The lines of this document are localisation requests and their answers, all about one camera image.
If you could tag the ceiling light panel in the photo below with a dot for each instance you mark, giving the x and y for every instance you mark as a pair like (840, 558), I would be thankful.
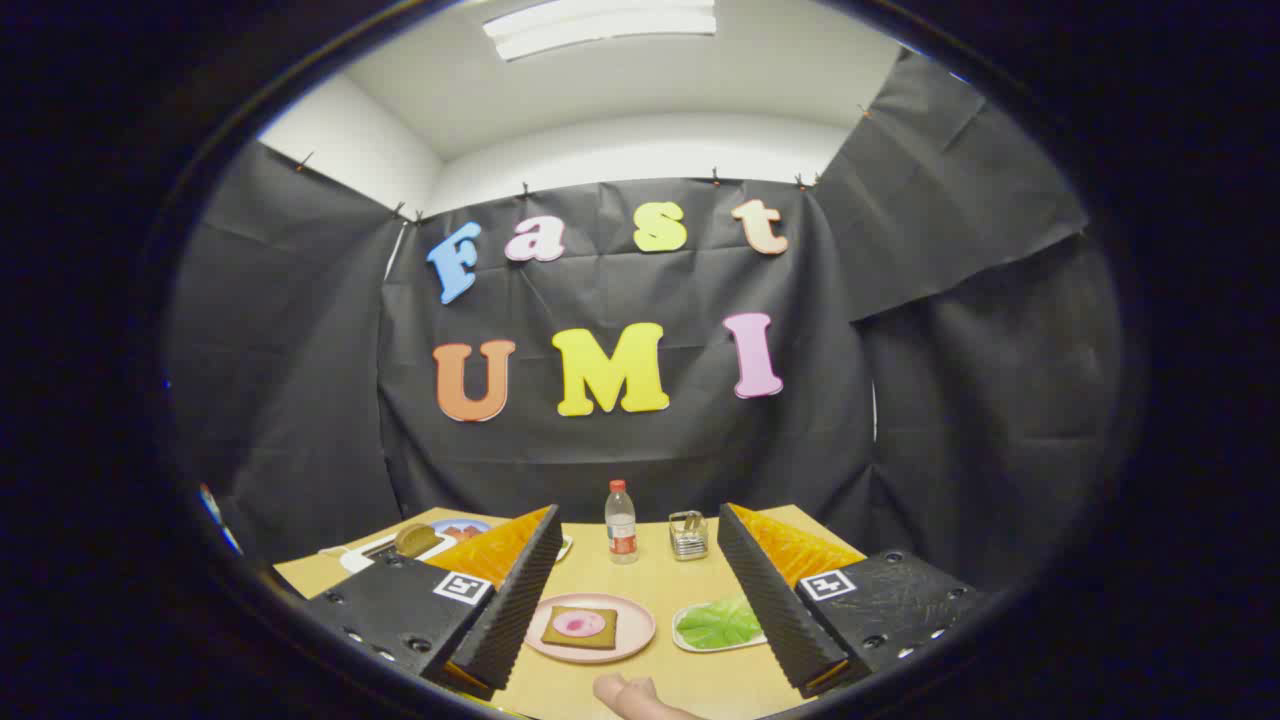
(600, 25)

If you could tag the brown bread slice with ham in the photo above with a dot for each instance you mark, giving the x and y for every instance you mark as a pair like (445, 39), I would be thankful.
(575, 643)

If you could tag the white square plate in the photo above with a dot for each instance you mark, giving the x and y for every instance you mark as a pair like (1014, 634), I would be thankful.
(683, 637)

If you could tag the white divided dish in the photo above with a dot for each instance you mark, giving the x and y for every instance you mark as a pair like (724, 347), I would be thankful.
(566, 548)

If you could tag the plain brown bread slice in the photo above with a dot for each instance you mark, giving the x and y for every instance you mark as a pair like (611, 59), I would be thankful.
(415, 540)

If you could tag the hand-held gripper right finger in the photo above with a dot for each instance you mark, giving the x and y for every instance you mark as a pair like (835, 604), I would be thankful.
(775, 610)

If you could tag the pink ham slice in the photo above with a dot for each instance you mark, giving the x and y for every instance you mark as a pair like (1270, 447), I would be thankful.
(580, 625)

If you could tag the white toaster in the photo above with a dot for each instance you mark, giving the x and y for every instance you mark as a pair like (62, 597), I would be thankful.
(352, 560)

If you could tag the white and red object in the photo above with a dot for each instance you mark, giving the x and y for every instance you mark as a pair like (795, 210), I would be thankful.
(215, 515)

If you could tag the pink round plate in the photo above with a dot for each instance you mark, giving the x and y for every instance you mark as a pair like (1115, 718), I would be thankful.
(635, 625)

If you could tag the clear plastic bottle red cap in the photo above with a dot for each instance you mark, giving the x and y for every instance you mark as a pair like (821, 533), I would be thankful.
(621, 530)

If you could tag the blue round plate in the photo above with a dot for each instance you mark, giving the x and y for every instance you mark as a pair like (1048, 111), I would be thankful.
(440, 526)

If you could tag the green lettuce leaf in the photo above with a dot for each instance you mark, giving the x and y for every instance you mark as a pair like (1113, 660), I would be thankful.
(720, 625)

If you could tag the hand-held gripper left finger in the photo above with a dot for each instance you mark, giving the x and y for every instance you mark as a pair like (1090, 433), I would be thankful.
(520, 610)

